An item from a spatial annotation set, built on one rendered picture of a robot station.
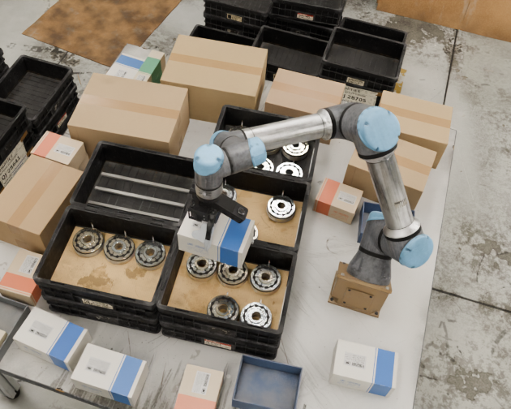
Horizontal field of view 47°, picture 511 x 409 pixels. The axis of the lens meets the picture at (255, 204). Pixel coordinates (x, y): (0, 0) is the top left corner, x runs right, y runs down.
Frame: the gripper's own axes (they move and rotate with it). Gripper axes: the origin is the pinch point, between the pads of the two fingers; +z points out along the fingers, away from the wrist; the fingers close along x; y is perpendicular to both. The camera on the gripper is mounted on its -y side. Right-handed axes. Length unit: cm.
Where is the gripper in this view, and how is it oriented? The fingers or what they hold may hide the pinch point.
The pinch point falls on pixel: (216, 231)
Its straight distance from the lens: 176.0
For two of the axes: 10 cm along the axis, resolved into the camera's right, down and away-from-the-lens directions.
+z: -0.5, 5.8, 8.1
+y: -9.5, -2.7, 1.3
